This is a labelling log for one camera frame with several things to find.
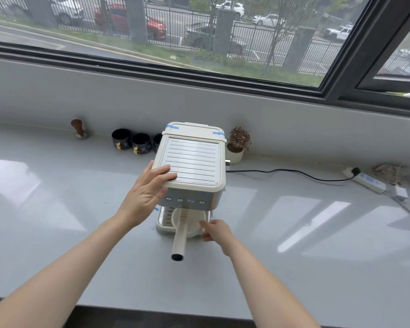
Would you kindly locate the white car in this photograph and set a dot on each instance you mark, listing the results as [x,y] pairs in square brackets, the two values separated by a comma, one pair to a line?
[266,20]
[233,9]
[66,10]

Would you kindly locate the person's right hand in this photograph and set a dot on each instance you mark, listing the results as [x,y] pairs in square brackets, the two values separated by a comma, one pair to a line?
[222,233]

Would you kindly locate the person's left hand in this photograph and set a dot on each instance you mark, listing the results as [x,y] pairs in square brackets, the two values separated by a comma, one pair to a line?
[141,198]

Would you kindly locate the black window frame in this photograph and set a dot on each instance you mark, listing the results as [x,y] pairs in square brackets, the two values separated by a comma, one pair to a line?
[348,75]

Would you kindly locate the thin tree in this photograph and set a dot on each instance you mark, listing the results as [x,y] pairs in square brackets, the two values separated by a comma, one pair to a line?
[281,30]

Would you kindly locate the crumpled clear plastic wrap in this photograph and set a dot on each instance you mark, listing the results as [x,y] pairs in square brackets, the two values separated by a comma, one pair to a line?
[391,172]

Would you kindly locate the red car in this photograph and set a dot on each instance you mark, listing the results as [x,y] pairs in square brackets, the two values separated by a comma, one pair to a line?
[123,18]

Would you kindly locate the person's left middle finger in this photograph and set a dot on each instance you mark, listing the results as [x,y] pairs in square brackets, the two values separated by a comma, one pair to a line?
[162,169]

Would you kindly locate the white power adapter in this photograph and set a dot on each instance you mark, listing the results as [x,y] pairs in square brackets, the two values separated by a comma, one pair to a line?
[401,193]

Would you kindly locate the grey fence pillar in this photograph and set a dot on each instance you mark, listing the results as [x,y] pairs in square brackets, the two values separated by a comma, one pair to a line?
[41,10]
[136,20]
[224,32]
[299,47]

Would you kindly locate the cream espresso machine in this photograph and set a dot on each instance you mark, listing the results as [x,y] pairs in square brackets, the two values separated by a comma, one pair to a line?
[194,163]

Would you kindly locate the person's left thumb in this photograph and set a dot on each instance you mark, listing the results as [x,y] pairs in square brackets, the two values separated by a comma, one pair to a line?
[161,194]

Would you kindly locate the person's right thumb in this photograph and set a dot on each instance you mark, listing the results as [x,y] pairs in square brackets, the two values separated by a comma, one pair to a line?
[205,223]

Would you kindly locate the black plug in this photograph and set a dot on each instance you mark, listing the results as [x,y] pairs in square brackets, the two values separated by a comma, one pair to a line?
[356,171]

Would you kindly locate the small potted plant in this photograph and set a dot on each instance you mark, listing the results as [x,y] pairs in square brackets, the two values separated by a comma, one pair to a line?
[238,143]

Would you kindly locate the black metal fence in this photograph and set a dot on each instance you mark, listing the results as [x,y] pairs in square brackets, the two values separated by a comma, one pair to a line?
[177,22]

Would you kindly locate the white cup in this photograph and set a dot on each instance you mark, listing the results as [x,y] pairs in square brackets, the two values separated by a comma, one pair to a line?
[194,226]

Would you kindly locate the person's left forearm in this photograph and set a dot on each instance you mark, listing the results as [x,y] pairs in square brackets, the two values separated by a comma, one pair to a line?
[61,273]

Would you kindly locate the grey car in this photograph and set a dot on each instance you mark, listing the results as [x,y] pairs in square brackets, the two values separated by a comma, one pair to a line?
[205,37]

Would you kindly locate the white pickup truck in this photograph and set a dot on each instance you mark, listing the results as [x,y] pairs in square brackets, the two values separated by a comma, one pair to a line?
[338,32]

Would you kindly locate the white power strip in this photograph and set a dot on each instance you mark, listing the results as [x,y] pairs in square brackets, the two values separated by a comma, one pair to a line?
[367,181]

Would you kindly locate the person's right forearm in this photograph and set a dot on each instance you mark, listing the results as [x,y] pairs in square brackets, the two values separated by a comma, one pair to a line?
[263,286]

